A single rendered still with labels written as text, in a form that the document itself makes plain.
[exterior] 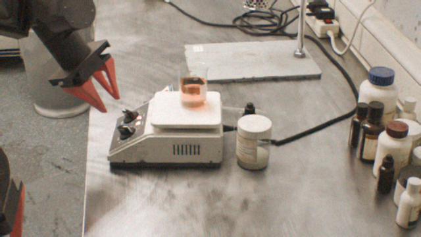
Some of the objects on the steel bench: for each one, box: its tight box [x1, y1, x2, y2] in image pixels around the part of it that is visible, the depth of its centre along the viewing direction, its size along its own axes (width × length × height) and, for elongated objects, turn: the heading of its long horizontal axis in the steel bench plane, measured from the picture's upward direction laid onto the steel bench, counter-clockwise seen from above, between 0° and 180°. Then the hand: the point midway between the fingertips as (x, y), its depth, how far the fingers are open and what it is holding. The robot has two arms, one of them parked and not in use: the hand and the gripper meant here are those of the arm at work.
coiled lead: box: [171, 0, 288, 36], centre depth 169 cm, size 34×26×6 cm
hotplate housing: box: [107, 100, 234, 167], centre depth 110 cm, size 22×13×8 cm, turn 89°
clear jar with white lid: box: [236, 115, 272, 171], centre depth 107 cm, size 6×6×8 cm
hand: (108, 102), depth 103 cm, fingers open, 3 cm apart
